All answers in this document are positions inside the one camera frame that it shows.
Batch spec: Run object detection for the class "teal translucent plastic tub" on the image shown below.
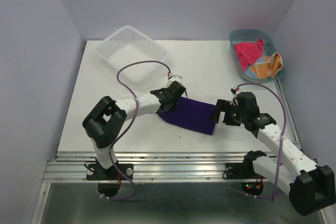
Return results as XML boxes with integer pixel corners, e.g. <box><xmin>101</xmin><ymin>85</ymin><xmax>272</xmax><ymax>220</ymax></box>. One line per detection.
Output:
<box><xmin>229</xmin><ymin>29</ymin><xmax>285</xmax><ymax>83</ymax></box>

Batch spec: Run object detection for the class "purple towel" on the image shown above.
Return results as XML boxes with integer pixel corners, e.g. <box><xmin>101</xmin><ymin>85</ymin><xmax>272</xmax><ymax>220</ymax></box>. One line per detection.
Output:
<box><xmin>158</xmin><ymin>97</ymin><xmax>215</xmax><ymax>135</ymax></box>

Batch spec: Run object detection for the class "white perforated plastic basket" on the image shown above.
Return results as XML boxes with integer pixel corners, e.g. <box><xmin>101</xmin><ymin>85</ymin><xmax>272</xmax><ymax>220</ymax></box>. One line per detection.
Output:
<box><xmin>95</xmin><ymin>26</ymin><xmax>169</xmax><ymax>84</ymax></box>

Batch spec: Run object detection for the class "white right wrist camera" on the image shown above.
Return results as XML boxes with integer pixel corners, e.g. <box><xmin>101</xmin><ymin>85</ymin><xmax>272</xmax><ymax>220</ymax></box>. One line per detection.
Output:
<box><xmin>230</xmin><ymin>87</ymin><xmax>241</xmax><ymax>98</ymax></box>

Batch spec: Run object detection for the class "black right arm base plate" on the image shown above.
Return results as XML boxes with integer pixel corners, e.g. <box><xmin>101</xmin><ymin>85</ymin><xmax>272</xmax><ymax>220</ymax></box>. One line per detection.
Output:
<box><xmin>223</xmin><ymin>163</ymin><xmax>262</xmax><ymax>180</ymax></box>

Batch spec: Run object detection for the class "orange patterned towel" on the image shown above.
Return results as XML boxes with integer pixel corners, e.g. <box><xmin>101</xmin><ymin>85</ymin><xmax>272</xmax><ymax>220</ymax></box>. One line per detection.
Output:
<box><xmin>250</xmin><ymin>52</ymin><xmax>284</xmax><ymax>79</ymax></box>

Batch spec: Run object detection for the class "aluminium mounting rail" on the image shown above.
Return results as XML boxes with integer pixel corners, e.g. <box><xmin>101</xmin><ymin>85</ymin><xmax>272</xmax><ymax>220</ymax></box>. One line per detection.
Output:
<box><xmin>43</xmin><ymin>152</ymin><xmax>245</xmax><ymax>184</ymax></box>

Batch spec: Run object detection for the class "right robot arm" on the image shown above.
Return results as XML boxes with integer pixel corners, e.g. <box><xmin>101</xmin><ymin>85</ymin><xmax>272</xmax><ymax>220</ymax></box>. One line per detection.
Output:
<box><xmin>210</xmin><ymin>92</ymin><xmax>335</xmax><ymax>216</ymax></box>

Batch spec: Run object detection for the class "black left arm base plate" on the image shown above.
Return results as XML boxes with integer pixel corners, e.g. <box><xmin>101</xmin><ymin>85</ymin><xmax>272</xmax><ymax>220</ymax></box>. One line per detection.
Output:
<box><xmin>85</xmin><ymin>162</ymin><xmax>134</xmax><ymax>181</ymax></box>

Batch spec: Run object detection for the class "pink towel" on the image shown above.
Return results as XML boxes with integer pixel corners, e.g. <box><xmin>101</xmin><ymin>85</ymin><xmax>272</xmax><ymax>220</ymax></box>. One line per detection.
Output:
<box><xmin>234</xmin><ymin>39</ymin><xmax>264</xmax><ymax>71</ymax></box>

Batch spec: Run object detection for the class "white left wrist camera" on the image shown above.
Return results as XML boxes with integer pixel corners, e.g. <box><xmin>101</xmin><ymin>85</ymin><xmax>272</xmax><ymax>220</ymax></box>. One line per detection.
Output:
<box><xmin>168</xmin><ymin>74</ymin><xmax>183</xmax><ymax>83</ymax></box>

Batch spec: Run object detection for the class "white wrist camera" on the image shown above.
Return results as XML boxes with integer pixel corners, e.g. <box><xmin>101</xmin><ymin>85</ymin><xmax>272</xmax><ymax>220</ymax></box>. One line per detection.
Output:
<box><xmin>168</xmin><ymin>74</ymin><xmax>183</xmax><ymax>83</ymax></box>
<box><xmin>230</xmin><ymin>87</ymin><xmax>241</xmax><ymax>98</ymax></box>

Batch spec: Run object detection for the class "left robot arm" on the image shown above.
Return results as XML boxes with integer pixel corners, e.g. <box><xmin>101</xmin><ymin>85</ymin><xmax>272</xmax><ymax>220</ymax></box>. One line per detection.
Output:
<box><xmin>82</xmin><ymin>81</ymin><xmax>186</xmax><ymax>179</ymax></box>

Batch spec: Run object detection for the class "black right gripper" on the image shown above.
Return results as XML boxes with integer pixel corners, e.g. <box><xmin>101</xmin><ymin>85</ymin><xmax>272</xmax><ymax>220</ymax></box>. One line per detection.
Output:
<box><xmin>206</xmin><ymin>99</ymin><xmax>246</xmax><ymax>126</ymax></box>

